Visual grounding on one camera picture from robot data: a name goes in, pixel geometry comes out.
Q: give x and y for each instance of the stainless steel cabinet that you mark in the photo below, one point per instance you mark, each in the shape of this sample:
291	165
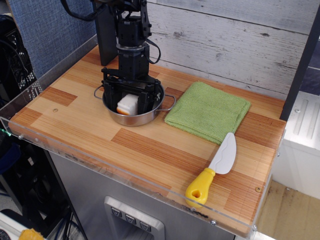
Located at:
87	187

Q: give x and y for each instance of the yellow handled white toy knife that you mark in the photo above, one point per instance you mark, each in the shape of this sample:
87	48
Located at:
198	191

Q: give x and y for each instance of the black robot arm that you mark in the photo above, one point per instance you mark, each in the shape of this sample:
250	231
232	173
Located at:
132	24

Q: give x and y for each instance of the silver button control panel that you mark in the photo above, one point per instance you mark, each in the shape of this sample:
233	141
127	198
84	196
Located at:
129	223

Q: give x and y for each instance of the dark grey left post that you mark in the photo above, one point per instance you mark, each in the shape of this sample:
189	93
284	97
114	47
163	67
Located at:
106	36

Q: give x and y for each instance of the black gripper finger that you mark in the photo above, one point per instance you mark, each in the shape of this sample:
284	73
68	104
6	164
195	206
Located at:
111	96
145	103

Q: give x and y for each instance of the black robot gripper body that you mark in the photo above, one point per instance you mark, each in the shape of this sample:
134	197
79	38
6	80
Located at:
132	74

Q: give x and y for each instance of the dark grey post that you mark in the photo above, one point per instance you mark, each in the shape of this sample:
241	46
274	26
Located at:
106	36
302	67

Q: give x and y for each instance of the white ribbed appliance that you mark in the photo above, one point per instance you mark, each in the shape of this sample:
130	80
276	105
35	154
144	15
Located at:
297	162

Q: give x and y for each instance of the dark grey right post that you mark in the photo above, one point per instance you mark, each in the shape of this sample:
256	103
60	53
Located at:
302	67

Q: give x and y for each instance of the white orange mushroom stem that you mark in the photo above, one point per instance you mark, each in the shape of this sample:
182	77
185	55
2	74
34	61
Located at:
128	105

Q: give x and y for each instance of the black plastic crate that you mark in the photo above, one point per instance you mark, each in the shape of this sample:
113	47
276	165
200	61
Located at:
16	71

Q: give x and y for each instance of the green folded cloth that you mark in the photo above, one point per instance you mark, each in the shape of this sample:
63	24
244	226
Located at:
208	112

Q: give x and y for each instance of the small stainless steel pot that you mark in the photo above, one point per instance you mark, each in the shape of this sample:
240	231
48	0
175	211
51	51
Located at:
141	119

